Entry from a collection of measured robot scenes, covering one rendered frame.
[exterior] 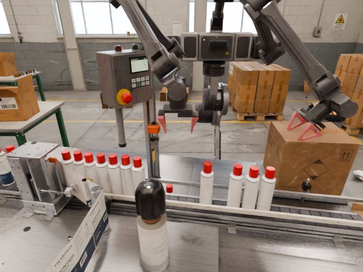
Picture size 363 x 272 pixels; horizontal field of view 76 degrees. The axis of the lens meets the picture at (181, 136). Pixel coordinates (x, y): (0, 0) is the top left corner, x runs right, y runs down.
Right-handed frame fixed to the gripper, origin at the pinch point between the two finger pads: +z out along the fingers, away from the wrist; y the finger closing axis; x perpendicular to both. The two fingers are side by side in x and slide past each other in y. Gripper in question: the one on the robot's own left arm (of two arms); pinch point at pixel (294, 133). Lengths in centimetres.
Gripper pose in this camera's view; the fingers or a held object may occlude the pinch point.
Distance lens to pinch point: 101.1
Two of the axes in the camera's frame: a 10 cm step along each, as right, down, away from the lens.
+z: -6.3, 7.0, 3.4
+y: 0.1, 4.4, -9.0
